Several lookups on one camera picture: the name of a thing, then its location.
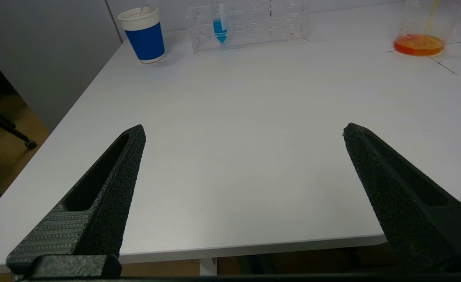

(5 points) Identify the white table leg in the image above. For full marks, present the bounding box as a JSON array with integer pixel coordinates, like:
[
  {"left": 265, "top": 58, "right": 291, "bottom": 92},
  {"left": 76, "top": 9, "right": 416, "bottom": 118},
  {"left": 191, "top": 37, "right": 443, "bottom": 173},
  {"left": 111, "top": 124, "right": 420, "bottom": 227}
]
[{"left": 199, "top": 257, "right": 218, "bottom": 277}]

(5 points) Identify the test tube with blue pigment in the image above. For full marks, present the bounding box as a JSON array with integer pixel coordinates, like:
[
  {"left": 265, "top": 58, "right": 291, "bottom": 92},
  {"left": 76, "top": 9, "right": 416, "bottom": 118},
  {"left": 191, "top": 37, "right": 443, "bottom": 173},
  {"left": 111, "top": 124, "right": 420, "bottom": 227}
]
[{"left": 213, "top": 0, "right": 229, "bottom": 44}]

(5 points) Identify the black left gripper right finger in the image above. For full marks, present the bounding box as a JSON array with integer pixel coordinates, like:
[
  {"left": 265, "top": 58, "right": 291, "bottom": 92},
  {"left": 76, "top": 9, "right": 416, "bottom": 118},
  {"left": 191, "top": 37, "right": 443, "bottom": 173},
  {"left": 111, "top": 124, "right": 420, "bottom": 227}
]
[{"left": 342, "top": 123, "right": 461, "bottom": 274}]

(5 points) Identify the blue white paper cup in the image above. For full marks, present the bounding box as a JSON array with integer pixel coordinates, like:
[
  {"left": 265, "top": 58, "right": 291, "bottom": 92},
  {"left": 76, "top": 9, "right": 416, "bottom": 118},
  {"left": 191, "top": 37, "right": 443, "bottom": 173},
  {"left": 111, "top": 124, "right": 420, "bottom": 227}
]
[{"left": 118, "top": 6, "right": 167, "bottom": 64}]

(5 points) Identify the clear acrylic test tube rack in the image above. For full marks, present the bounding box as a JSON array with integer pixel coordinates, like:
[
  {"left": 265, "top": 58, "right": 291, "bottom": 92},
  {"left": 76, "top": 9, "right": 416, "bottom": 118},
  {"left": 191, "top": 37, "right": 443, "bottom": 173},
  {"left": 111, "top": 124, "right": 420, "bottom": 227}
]
[{"left": 186, "top": 0, "right": 309, "bottom": 54}]

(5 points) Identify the dark tripod stand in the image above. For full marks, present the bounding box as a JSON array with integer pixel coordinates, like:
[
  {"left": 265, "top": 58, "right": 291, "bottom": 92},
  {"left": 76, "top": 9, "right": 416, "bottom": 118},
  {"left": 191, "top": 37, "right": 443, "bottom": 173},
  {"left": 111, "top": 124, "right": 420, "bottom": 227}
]
[{"left": 0, "top": 92, "right": 38, "bottom": 150}]

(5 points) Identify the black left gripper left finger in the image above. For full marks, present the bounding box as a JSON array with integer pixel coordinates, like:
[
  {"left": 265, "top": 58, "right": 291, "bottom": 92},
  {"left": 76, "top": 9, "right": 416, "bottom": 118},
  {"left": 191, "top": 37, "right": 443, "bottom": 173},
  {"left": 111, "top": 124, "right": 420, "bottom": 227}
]
[{"left": 6, "top": 125, "right": 146, "bottom": 274}]

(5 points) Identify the clear glass beaker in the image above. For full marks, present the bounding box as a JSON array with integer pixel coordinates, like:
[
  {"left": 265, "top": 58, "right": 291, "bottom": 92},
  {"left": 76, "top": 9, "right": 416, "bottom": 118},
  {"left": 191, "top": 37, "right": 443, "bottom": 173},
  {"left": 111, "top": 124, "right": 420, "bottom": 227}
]
[{"left": 394, "top": 0, "right": 461, "bottom": 56}]

